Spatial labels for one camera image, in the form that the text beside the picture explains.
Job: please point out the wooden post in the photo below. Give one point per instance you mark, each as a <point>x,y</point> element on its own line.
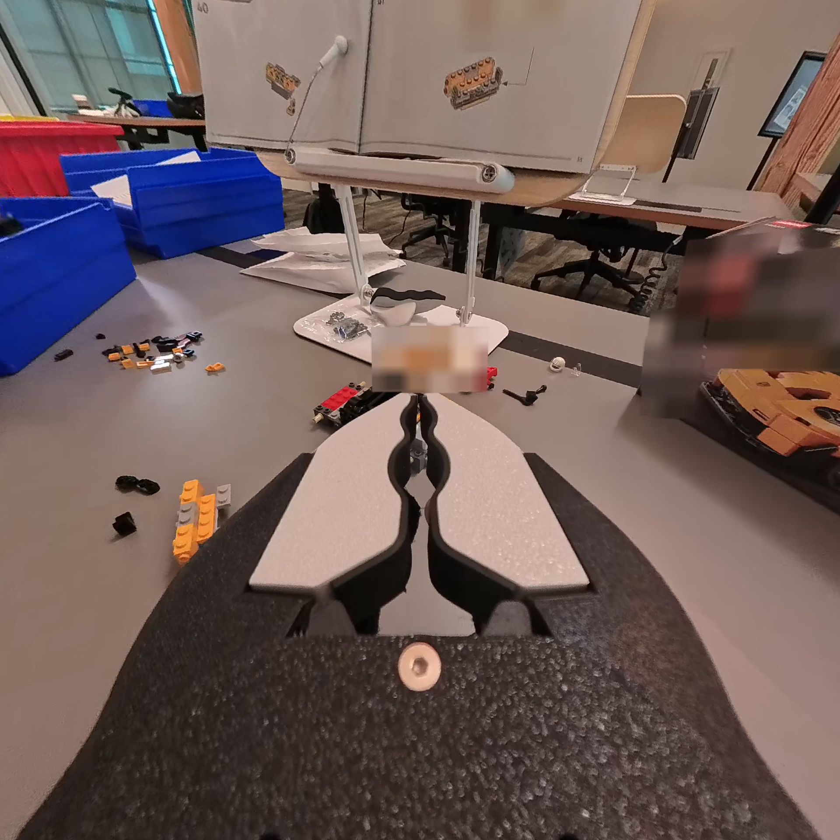
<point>807,131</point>

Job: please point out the long wooden table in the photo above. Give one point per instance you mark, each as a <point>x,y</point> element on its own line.
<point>144,122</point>

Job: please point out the black two-hole toy piece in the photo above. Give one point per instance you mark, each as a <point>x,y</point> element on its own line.
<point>138,485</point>

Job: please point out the black red toy car chassis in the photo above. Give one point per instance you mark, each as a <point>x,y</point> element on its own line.
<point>338,399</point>

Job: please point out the clear bag of dark parts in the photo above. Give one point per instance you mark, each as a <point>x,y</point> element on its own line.
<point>344,325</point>

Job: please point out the black toy set box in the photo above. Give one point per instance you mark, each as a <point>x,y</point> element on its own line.
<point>774,407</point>

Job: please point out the small black toy part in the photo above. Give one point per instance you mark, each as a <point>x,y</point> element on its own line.
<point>525,396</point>

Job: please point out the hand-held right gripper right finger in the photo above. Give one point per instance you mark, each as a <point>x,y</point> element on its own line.
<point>505,518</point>

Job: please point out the small black toy brick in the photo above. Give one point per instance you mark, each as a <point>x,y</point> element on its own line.
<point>124,523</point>

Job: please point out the instruction booklet on stand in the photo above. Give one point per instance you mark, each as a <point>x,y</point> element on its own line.
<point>407,172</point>

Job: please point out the small screen on stand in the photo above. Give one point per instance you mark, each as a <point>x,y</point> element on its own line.
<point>791,92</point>

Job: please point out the orange grey brick assembly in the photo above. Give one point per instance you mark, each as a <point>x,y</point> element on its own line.
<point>197,518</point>

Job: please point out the black sign panel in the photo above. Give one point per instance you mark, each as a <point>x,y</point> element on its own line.
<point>699,118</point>

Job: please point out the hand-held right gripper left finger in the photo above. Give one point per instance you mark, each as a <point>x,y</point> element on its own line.
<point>328,518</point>

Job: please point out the red plastic bin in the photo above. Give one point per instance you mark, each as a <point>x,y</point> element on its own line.
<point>39,157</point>

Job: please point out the wooden beam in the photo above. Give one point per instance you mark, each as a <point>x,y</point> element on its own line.
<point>177,46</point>

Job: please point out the small black tripod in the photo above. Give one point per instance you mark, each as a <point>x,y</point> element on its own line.
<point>123,102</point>

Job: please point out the pile of small toy bricks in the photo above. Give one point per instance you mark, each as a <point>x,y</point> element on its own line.
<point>144,354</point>

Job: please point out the small blue bin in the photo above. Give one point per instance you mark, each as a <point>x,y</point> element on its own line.
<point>152,108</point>

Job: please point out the black bag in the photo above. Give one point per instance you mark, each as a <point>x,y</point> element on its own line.
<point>187,106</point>

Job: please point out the black office chair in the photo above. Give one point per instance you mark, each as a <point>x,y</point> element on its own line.
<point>590,262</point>
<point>430,223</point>

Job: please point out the grey side table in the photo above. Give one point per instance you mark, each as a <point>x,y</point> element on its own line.
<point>689,203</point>

